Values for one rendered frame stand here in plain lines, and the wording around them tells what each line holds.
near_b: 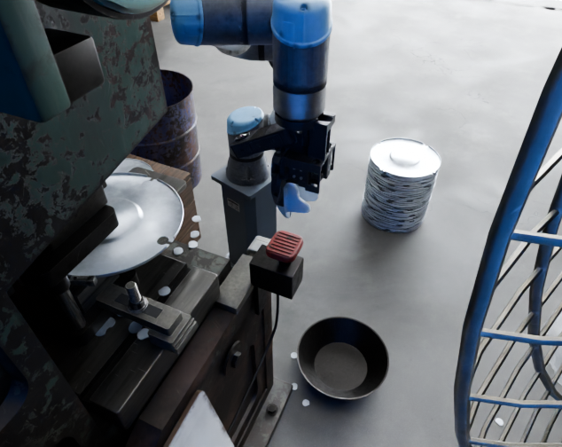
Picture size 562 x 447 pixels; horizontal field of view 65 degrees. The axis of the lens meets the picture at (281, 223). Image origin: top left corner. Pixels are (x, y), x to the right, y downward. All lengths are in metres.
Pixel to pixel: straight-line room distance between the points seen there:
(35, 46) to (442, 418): 1.44
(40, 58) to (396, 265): 1.67
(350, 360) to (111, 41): 1.28
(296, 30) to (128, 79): 0.21
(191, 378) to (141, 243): 0.26
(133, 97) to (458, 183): 2.00
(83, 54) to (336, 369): 1.34
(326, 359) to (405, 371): 0.26
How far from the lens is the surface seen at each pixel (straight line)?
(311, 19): 0.57
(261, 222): 1.58
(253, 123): 1.38
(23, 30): 0.34
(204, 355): 0.87
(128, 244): 0.86
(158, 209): 0.91
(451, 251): 2.01
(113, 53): 0.56
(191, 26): 0.69
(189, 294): 0.85
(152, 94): 0.62
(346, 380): 1.55
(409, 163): 1.90
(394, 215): 1.95
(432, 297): 1.81
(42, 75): 0.35
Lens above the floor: 1.36
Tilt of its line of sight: 43 degrees down
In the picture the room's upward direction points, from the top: straight up
